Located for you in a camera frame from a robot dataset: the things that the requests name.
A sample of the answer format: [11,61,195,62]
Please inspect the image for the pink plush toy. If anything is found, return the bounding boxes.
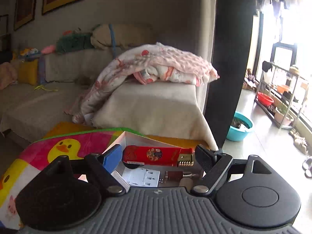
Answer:
[41,45,56,55]

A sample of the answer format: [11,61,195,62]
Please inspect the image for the green plush toy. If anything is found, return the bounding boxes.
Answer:
[56,32,95,54]

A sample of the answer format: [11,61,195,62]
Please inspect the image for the beige rolled pillow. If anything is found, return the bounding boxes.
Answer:
[90,24,156,49]

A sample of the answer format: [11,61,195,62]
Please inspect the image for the red patterned box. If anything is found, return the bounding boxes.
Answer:
[122,145,194,167]

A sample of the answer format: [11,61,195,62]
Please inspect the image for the dark red chrome bottle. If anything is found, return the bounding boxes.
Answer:
[164,171,199,181]

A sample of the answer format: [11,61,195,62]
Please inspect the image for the teal plastic basin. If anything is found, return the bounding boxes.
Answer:
[226,112,254,142]

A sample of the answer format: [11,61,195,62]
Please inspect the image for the beige shoes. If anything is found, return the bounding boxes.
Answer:
[289,128,309,155]

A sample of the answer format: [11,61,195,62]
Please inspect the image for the red plastic basin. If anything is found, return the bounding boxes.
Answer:
[257,92,274,107]

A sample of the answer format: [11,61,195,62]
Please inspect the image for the colourful duck play mat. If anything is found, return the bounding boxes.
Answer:
[0,127,147,231]

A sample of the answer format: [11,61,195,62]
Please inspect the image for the metal balcony shelf rack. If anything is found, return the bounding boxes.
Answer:
[254,61,309,130]

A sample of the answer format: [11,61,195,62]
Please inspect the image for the pink cardboard box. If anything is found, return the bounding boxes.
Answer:
[104,132,205,188]

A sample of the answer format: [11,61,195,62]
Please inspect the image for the grey slipper pair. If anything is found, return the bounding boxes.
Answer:
[302,156,312,179]

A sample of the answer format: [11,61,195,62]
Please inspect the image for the pink white floral blanket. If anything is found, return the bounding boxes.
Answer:
[65,42,219,124]

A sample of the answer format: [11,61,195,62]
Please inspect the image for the yellow cushion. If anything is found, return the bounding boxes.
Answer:
[17,60,38,86]

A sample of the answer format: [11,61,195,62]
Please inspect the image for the beige covered sofa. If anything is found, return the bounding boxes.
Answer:
[0,46,219,152]

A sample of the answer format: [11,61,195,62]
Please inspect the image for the white socket plate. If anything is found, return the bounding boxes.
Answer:
[122,168,160,188]

